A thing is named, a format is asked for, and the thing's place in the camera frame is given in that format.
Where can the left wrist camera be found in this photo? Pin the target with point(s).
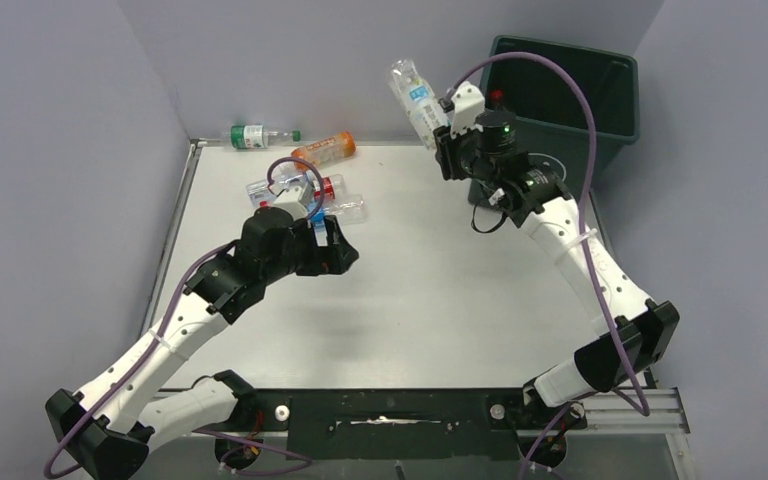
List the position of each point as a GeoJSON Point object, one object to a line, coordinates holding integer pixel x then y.
{"type": "Point", "coordinates": [294, 200]}

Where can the clear bottle green cap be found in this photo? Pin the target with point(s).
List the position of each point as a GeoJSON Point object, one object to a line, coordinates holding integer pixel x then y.
{"type": "Point", "coordinates": [257, 137]}

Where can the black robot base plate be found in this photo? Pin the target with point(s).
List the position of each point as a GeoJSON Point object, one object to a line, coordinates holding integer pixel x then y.
{"type": "Point", "coordinates": [392, 424]}

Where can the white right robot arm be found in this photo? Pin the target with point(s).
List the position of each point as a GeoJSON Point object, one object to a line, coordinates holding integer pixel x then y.
{"type": "Point", "coordinates": [548, 304]}

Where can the aluminium table frame rail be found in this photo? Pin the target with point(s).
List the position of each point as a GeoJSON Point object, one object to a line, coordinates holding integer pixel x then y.
{"type": "Point", "coordinates": [601, 414]}

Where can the clear bottle blue stripe label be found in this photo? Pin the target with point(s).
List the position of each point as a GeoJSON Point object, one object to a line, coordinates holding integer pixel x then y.
{"type": "Point", "coordinates": [418, 101]}

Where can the clear bottle blue white label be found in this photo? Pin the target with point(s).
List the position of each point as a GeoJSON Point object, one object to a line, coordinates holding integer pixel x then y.
{"type": "Point", "coordinates": [348, 210]}

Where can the dark green trash bin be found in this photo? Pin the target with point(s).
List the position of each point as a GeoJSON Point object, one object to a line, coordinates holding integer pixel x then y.
{"type": "Point", "coordinates": [550, 123]}

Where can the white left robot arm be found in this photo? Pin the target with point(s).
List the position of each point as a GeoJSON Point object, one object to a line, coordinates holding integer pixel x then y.
{"type": "Point", "coordinates": [111, 424]}

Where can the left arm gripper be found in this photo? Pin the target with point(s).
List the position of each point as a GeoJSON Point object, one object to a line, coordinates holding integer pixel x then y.
{"type": "Point", "coordinates": [335, 258]}

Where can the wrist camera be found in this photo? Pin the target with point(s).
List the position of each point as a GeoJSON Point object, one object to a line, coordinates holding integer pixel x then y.
{"type": "Point", "coordinates": [464, 104]}
{"type": "Point", "coordinates": [294, 200]}

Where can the bottle red blue label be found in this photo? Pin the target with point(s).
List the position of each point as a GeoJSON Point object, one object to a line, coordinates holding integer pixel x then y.
{"type": "Point", "coordinates": [332, 187]}

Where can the orange drink bottle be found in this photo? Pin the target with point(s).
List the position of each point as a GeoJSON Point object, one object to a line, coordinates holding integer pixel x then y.
{"type": "Point", "coordinates": [329, 150]}

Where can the clear bottle blue cap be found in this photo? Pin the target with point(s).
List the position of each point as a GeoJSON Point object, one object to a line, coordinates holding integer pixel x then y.
{"type": "Point", "coordinates": [264, 192]}

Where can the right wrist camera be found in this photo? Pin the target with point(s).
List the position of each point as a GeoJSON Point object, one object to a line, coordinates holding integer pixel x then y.
{"type": "Point", "coordinates": [464, 104]}

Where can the clear bottle red label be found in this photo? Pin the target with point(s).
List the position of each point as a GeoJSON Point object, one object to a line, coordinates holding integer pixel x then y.
{"type": "Point", "coordinates": [496, 98]}

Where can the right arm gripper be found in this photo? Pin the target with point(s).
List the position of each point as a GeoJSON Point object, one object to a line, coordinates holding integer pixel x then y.
{"type": "Point", "coordinates": [449, 145]}

